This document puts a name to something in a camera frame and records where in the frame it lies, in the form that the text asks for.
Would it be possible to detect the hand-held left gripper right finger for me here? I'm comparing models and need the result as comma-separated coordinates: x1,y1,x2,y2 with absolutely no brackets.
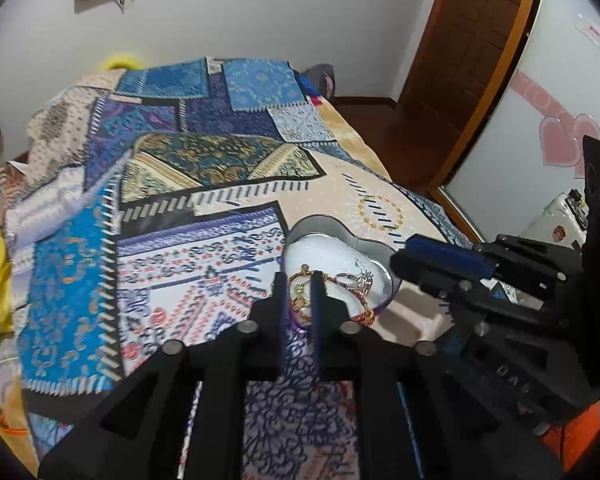
310,270,566,480

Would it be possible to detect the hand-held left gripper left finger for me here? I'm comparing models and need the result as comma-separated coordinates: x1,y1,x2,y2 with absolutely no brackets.
37,271,288,480

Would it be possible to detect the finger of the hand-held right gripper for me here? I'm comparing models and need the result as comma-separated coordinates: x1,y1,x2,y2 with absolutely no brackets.
405,234,568,287
390,250,523,342

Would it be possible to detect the gold chain bracelet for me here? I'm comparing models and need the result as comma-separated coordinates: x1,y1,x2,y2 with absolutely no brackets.
291,264,313,311

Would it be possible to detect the red beaded bracelet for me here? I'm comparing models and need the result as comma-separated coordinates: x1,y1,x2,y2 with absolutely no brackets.
286,271,378,326

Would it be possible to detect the silver ring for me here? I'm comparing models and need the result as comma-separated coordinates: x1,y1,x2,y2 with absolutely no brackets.
351,258,377,295

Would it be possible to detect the purple heart-shaped tin box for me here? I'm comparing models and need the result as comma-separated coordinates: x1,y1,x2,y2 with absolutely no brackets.
282,216,403,333

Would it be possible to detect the small clutter on suitcase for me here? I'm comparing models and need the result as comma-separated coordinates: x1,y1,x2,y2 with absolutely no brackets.
562,189,589,212

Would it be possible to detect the pink heart sticker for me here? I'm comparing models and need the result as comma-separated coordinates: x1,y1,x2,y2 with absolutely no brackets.
510,70,600,179

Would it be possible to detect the patchwork patterned blanket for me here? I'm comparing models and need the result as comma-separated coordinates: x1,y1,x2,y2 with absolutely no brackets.
0,56,481,480

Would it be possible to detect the brown wooden door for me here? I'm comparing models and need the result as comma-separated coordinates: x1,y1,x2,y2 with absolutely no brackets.
395,0,531,191

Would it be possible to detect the white sliding wardrobe door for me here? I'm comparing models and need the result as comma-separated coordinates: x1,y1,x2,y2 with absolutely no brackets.
445,0,600,261

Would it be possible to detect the dark bag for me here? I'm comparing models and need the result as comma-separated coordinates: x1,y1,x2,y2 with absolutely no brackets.
302,63,337,99

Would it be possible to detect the yellow round object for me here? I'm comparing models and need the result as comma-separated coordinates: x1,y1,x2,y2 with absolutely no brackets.
97,52,146,72

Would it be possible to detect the orange striped cloth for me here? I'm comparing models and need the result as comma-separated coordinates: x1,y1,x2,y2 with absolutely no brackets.
0,165,31,242

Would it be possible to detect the small square wall sign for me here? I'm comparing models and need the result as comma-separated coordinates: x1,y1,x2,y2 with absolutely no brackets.
575,12,600,49

